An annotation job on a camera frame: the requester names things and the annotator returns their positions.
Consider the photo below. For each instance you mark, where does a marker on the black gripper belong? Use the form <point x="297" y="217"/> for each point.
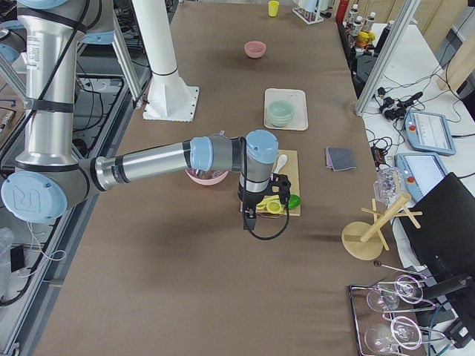
<point x="253" y="198"/>

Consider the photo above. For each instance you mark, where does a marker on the white ceramic spoon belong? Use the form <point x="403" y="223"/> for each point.
<point x="282" y="160"/>

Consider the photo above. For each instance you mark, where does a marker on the small pink bowl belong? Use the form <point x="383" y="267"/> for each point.
<point x="255" y="49"/>

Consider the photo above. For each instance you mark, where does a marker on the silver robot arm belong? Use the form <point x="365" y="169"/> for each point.
<point x="48" y="179"/>

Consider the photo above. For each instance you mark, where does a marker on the large pink ice bowl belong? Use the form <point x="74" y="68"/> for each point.
<point x="208" y="178"/>

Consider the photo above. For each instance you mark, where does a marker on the lemon slice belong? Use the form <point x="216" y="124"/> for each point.
<point x="274" y="207"/>

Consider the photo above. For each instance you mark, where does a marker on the green lime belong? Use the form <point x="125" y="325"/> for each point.
<point x="294" y="201"/>

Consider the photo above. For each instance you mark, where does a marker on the wooden cutting board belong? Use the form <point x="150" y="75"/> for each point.
<point x="291" y="170"/>

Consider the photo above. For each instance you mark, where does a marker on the grey folded cloth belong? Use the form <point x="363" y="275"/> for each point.
<point x="340" y="159"/>

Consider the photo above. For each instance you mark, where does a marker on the stacked green bowls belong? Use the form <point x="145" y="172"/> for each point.
<point x="280" y="113"/>

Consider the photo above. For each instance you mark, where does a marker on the wooden mug tree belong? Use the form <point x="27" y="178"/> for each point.
<point x="365" y="241"/>

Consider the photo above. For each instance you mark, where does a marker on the cream serving tray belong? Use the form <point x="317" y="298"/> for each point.
<point x="297" y="98"/>

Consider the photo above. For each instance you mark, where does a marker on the wine glass rack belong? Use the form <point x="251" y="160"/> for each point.
<point x="384" y="315"/>

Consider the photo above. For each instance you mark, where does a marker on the upper wine glass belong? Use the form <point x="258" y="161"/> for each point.
<point x="386" y="296"/>

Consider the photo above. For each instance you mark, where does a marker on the lower teach pendant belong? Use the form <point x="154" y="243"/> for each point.
<point x="421" y="172"/>

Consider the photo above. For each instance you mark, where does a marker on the teach pendant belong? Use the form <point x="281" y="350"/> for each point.
<point x="429" y="132"/>
<point x="421" y="172"/>

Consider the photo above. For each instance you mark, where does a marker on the black monitor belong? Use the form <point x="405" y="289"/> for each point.
<point x="445" y="241"/>

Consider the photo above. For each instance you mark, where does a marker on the lower wine glass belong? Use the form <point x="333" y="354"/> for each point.
<point x="393" y="338"/>

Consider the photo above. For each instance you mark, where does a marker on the upper teach pendant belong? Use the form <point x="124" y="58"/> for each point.
<point x="429" y="132"/>

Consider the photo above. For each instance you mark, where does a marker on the yellow cup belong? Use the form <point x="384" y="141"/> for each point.
<point x="273" y="8"/>

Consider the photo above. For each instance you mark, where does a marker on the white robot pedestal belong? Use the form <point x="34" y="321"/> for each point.
<point x="169" y="97"/>

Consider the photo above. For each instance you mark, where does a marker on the aluminium frame post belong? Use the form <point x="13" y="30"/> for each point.
<point x="403" y="19"/>

